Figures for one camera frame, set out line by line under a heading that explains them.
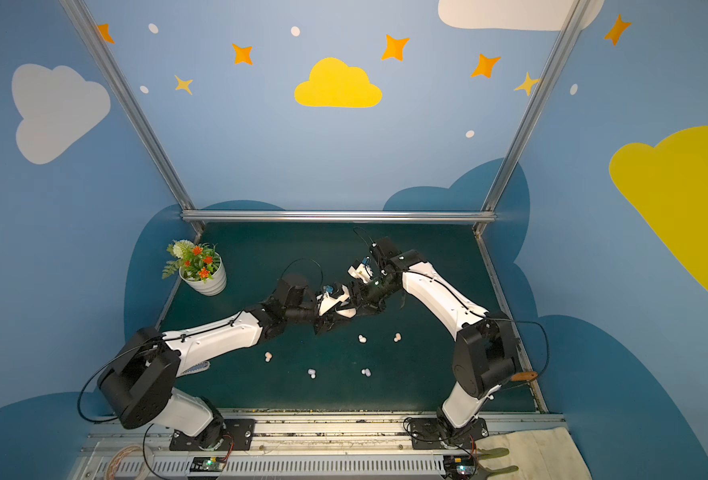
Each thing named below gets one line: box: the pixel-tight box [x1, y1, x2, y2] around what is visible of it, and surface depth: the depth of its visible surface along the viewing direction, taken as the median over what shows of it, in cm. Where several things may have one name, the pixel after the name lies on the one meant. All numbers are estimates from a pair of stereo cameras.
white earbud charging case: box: [335, 307, 357, 319], surface depth 80 cm
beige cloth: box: [476, 426, 593, 480], surface depth 73 cm
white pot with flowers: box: [162, 240, 227, 297], surface depth 94 cm
